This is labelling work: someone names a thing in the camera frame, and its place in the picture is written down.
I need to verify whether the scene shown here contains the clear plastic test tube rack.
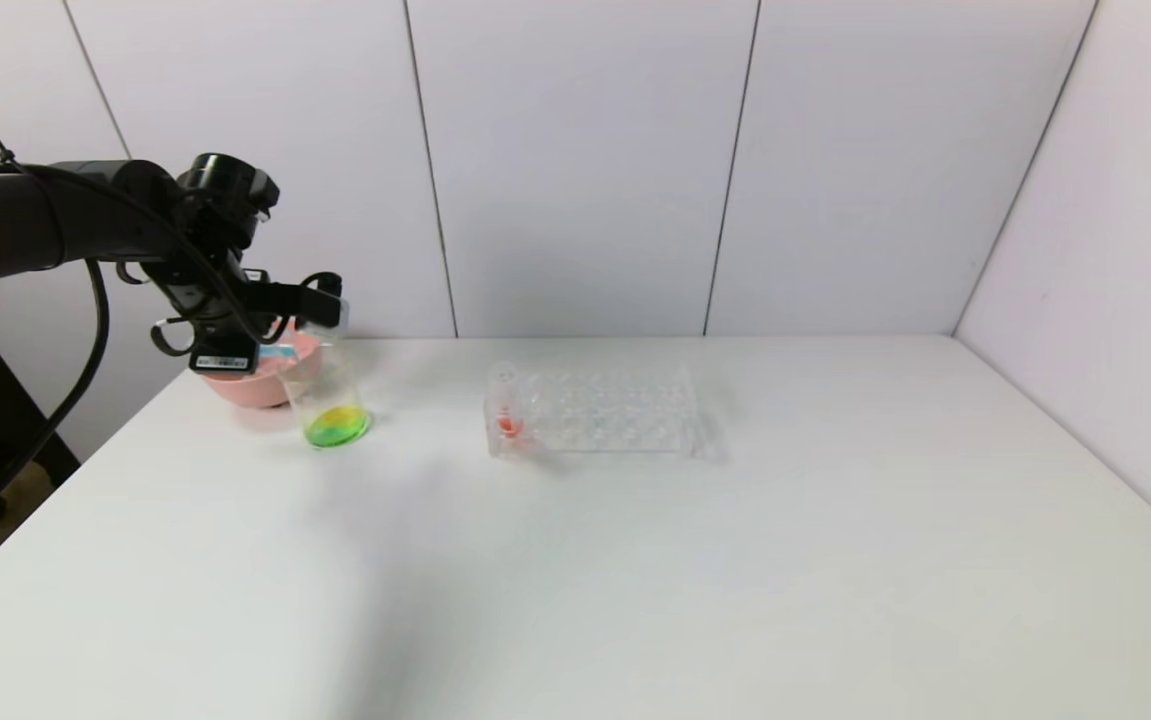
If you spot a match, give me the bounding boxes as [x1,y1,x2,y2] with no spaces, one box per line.
[483,360,702,461]

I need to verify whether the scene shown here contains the pink bowl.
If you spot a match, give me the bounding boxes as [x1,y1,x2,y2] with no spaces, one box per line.
[200,328,326,410]

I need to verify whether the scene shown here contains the clear glass beaker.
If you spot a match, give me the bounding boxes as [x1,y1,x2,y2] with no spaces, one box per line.
[278,338,372,450]

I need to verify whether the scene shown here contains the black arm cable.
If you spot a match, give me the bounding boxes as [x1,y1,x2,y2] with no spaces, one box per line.
[0,262,112,526]

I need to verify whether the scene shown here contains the test tube with red pigment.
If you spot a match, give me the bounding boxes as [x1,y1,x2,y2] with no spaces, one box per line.
[488,362,528,443]

